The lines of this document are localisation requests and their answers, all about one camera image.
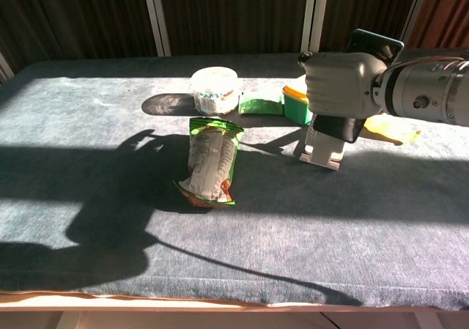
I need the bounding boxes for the black smartphone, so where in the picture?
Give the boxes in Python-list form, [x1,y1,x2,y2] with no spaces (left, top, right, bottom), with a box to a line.
[309,28,405,144]

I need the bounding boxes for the green and white snack bag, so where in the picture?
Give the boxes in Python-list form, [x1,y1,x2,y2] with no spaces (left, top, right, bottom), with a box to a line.
[172,116,245,210]

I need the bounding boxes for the small green packet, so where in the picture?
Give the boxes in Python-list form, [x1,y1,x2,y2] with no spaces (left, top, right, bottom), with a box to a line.
[237,89,285,117]

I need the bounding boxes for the dark brown curtain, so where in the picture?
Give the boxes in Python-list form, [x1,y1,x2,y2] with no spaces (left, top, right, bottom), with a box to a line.
[157,0,311,57]
[0,0,159,74]
[320,0,423,53]

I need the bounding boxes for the green box with orange lid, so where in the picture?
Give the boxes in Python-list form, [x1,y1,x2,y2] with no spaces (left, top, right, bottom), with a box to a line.
[281,73,314,127]

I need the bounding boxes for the clear plastic tub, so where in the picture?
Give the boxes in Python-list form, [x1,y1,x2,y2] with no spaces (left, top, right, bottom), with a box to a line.
[189,66,241,117]

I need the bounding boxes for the red curtain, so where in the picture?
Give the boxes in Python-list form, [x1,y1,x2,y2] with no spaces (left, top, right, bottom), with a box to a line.
[405,0,469,51]

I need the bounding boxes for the grey phone stand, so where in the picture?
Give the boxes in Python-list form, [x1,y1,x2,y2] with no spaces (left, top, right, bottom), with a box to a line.
[298,122,346,171]

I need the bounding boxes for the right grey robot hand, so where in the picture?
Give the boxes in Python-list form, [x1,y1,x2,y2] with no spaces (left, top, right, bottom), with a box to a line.
[297,50,389,119]

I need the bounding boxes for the dark grey table cloth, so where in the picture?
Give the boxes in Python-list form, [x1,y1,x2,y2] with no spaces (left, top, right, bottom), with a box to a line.
[0,48,469,311]

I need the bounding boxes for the white window frame post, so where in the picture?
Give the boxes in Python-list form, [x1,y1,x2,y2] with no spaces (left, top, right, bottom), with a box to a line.
[0,51,15,85]
[396,0,434,50]
[141,0,172,58]
[300,0,333,53]

